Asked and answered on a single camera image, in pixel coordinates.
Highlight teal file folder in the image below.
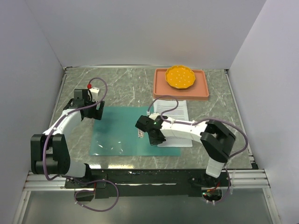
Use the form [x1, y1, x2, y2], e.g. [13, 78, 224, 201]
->
[89, 106, 181, 156]

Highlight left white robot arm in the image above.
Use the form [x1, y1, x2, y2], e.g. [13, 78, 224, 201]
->
[30, 87, 105, 188]

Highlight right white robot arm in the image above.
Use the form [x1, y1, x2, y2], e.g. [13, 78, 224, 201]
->
[135, 113, 236, 186]

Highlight silver folder clip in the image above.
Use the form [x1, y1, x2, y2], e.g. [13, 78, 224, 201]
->
[138, 129, 144, 138]

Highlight printed paper sheet bottom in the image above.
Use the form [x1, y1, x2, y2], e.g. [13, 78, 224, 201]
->
[153, 100, 192, 147]

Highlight orange dotted plate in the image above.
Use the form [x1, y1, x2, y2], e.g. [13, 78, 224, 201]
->
[165, 65, 196, 90]

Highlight pink rectangular tray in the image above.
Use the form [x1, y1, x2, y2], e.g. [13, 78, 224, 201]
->
[153, 66, 209, 101]

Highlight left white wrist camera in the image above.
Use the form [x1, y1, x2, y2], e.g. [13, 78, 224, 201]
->
[87, 84, 100, 102]

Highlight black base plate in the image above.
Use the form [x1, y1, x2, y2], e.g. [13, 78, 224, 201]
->
[64, 169, 231, 199]

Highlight aluminium frame rail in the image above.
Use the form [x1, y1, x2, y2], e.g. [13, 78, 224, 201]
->
[23, 169, 270, 191]

